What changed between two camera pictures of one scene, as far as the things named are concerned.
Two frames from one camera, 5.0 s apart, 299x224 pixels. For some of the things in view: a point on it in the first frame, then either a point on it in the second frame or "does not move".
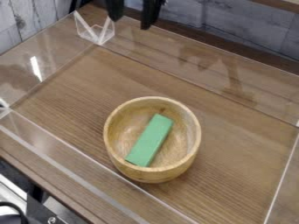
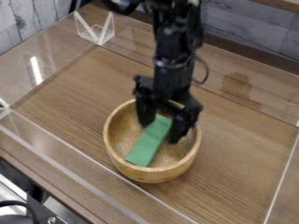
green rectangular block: x=147 y=145 does not move
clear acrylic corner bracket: x=97 y=33 does not move
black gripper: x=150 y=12 → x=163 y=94
